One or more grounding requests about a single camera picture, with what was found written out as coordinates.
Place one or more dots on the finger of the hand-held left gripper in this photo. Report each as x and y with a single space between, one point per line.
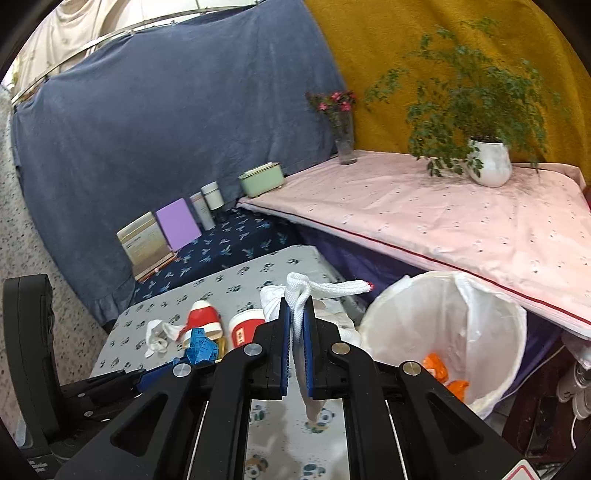
115 381
106 408

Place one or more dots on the green plant in white pot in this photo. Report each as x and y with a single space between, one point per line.
491 161

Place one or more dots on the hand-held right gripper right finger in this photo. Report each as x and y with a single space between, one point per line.
309 350

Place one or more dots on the red paper cup with label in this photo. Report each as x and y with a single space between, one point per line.
244 330

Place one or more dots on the beige box on wooden stand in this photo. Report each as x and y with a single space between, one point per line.
143 244

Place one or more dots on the blue hanging blanket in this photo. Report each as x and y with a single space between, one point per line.
184 115

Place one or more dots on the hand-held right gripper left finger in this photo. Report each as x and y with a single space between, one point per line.
286 346

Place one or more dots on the white bin with plastic liner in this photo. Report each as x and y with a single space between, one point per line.
415 323

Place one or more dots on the blue measuring tape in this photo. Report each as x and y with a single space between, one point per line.
201 348

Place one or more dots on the grey panda printed tablecloth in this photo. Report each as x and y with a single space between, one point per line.
277 272

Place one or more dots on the navy floral cloth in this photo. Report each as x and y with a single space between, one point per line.
231 240

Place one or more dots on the white tube bottle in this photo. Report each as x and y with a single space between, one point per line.
203 214

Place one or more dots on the glass vase with red flowers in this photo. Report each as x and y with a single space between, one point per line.
346 150

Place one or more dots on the yellow hanging blanket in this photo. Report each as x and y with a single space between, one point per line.
369 46

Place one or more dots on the orange plastic bag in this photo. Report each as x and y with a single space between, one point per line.
436 364

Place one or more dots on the white crumpled tissue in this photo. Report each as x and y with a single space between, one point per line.
157 334

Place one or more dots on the green tissue box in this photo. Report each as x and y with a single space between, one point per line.
261 182

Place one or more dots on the pink tablecloth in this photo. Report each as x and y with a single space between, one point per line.
415 217

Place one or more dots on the white curtain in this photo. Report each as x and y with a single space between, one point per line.
69 32

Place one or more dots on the purple card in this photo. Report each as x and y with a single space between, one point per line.
178 226

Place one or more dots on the white round appliance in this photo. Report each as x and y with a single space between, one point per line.
565 383

